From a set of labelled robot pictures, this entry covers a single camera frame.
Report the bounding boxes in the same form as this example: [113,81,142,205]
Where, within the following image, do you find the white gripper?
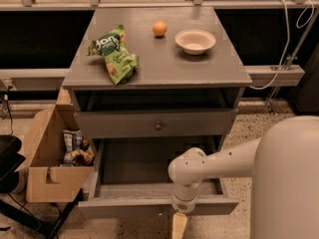
[171,182,199,239]

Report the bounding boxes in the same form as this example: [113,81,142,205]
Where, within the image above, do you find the grey drawer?
[75,109,237,138]
[77,135,240,219]

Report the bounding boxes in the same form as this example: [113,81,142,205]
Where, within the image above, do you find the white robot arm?
[168,116,319,239]

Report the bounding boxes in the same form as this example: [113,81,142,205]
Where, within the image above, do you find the grey top drawer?
[75,109,237,138]

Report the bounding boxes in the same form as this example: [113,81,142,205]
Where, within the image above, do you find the grey drawer cabinet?
[63,7,251,194]

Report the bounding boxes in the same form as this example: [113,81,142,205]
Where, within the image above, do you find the snack bags in box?
[63,130,95,166]

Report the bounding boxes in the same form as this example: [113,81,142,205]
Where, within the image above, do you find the cardboard box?
[17,104,95,204]

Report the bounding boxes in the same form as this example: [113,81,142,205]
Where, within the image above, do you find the green chip bag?
[88,25,140,85]

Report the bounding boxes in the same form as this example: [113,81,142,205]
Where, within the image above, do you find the white bowl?
[174,29,216,55]

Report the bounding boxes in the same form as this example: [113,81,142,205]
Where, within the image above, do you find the black stand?
[0,134,82,239]

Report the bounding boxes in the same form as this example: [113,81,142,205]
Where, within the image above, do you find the orange fruit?
[153,21,167,37]

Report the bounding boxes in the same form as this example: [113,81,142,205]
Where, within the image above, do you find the metal railing frame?
[0,0,304,91]

